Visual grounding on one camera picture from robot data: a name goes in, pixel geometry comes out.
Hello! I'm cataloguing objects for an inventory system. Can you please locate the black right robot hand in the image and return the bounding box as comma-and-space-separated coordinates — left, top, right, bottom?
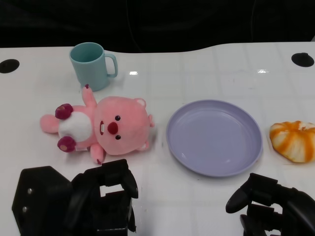
225, 173, 315, 236

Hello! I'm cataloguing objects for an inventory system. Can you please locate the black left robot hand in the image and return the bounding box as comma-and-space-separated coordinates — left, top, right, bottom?
62, 159, 139, 236

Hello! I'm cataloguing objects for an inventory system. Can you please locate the pink plush beaver doll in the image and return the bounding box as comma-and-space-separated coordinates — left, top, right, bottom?
40, 84, 156, 165

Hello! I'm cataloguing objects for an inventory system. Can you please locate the lavender plastic plate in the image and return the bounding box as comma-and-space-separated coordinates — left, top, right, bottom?
165, 99, 263, 178

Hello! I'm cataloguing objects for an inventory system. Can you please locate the orange striped bread toy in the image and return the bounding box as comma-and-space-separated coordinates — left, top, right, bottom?
269, 120, 315, 164

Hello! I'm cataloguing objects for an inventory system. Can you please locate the teal plastic mug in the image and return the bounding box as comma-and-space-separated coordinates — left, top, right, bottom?
69, 42, 119, 92

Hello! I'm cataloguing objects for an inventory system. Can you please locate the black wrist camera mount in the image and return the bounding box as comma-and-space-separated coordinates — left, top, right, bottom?
11, 166, 74, 236

